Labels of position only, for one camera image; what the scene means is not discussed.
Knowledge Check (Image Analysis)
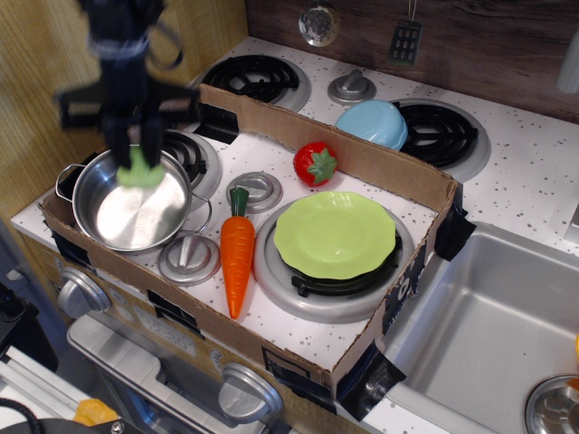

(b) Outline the right silver oven knob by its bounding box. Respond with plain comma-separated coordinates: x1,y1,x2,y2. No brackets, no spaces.
218,363,283,424

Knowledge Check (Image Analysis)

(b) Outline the red toy strawberry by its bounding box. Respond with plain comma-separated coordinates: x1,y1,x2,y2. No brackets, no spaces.
293,142,337,187

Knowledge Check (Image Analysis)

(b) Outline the silver oven knob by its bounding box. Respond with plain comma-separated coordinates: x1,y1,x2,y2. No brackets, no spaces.
218,363,283,424
57,267,112,319

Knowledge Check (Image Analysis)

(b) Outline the hanging silver ladle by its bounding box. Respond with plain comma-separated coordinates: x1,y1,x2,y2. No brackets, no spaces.
298,1,340,47

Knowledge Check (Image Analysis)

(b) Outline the back silver stove knob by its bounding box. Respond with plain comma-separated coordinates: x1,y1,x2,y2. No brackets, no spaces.
327,70,377,106

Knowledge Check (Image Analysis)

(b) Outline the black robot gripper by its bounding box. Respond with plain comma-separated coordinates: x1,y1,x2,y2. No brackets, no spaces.
55,1,199,169

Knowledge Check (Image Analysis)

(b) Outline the black burner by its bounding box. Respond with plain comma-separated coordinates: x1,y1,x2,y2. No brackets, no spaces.
253,205,414,324
163,130,222,198
193,54,311,112
394,99,491,183

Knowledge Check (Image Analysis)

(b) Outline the back right black burner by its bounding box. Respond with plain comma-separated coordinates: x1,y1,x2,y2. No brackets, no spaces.
394,99,491,183

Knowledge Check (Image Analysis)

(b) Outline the brown cardboard fence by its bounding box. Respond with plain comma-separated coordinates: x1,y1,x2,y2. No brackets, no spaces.
41,85,465,420

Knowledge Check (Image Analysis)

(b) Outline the silver oven door handle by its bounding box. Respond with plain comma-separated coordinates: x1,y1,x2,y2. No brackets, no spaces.
67,316,232,433

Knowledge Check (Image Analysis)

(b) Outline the middle silver stove knob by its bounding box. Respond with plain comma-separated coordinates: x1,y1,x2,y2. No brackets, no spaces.
225,172,283,214

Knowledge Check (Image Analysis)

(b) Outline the front silver stove knob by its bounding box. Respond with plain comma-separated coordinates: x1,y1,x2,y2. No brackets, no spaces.
157,234,221,286

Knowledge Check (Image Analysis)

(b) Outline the light green plastic plate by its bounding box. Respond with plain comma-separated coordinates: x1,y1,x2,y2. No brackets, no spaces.
274,192,396,280

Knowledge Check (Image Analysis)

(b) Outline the black cable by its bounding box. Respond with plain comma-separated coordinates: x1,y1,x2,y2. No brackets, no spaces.
0,397,42,434

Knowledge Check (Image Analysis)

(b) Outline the silver metal sink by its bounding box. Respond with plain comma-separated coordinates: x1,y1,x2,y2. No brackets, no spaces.
384,223,578,433

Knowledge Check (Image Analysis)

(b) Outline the front left black burner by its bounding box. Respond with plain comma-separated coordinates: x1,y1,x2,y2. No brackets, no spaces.
163,130,222,198

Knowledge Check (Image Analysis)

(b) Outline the left silver oven knob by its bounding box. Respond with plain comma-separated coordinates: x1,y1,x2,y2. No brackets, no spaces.
57,267,112,319

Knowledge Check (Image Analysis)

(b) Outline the back left black burner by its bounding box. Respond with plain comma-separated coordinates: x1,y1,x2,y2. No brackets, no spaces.
193,54,311,112

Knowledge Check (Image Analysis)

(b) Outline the front right black burner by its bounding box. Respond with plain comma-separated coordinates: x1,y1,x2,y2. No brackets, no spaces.
253,205,414,324

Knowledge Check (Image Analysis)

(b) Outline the light green toy broccoli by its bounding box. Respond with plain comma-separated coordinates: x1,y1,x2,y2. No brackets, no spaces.
116,146,166,189

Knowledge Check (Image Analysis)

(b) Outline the hanging silver slotted spatula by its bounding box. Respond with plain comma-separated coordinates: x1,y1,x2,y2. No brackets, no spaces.
387,0,422,66

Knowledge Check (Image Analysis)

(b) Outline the silver metal pan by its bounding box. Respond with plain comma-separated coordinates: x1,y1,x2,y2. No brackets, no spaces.
55,150,213,252

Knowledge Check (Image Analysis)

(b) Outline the silver stove knob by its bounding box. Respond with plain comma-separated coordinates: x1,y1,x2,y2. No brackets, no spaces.
327,70,377,106
157,234,221,286
225,172,283,214

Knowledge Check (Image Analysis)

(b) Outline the light blue plastic bowl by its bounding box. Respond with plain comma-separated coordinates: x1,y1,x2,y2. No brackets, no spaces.
335,99,408,150

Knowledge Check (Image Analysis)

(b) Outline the orange toy carrot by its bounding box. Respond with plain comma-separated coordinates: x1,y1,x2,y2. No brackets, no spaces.
220,187,255,319

